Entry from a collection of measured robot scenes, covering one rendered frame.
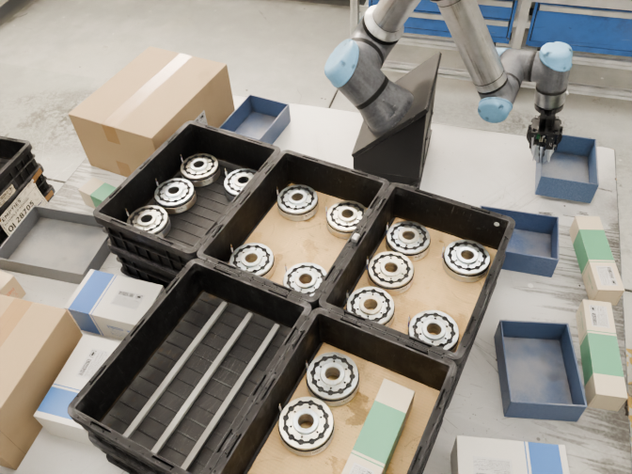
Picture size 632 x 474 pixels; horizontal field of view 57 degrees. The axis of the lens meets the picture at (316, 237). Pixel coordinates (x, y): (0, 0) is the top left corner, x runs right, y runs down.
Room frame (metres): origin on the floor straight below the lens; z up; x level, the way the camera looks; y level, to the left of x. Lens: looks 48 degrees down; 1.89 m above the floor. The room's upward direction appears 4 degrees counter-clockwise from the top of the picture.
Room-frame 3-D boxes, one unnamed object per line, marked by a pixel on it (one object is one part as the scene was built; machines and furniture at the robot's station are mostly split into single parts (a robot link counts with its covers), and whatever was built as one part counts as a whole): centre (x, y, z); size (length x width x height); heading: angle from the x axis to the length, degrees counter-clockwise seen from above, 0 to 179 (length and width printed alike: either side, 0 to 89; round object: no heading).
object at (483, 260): (0.83, -0.34, 0.86); 0.10 x 0.10 x 0.01
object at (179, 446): (0.58, 0.24, 0.87); 0.40 x 0.30 x 0.11; 150
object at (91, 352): (0.63, 0.51, 0.75); 0.20 x 0.12 x 0.09; 162
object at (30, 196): (1.55, 1.06, 0.41); 0.31 x 0.02 x 0.16; 160
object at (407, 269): (0.81, -0.16, 0.86); 0.10 x 0.10 x 0.01
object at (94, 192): (1.22, 0.56, 0.73); 0.24 x 0.06 x 0.06; 56
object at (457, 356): (0.77, -0.22, 0.92); 0.40 x 0.30 x 0.02; 150
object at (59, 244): (1.08, 0.70, 0.73); 0.27 x 0.20 x 0.05; 72
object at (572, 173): (1.22, -0.72, 0.75); 0.20 x 0.15 x 0.07; 162
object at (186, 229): (1.08, 0.30, 0.87); 0.40 x 0.30 x 0.11; 150
